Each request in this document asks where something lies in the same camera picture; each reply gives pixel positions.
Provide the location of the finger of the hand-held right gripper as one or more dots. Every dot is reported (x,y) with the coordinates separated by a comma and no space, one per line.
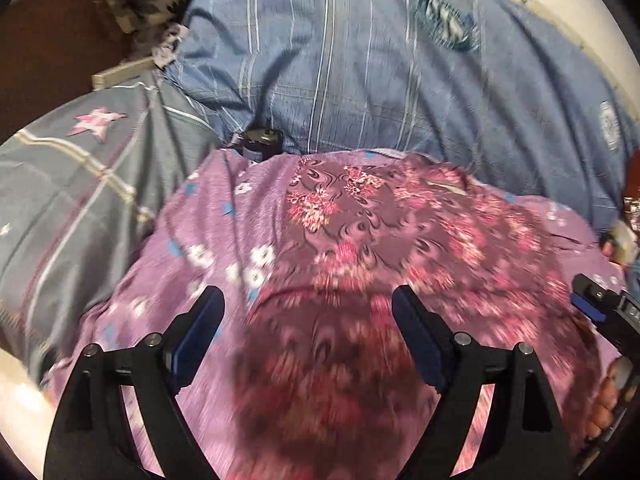
(592,294)

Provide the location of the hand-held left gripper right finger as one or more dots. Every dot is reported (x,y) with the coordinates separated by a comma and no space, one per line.
(417,332)

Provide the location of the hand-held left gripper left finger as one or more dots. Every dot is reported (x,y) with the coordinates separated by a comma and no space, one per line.
(200,327)

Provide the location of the dark purple floral garment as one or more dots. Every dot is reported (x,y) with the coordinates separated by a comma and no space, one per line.
(360,270)

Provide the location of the person's right hand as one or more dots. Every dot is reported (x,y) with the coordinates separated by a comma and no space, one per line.
(607,400)

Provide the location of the light purple flowered blanket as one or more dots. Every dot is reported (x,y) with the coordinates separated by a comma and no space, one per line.
(165,260)

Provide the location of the grey star plaid pillow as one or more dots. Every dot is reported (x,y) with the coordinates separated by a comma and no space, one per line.
(70,200)

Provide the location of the small black round device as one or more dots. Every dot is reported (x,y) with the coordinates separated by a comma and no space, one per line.
(259,142)

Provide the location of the blue plaid quilt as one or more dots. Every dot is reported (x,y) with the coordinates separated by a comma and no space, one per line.
(360,65)

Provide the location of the lilac patterned cloth scrap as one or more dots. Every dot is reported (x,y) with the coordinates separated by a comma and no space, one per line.
(170,45)

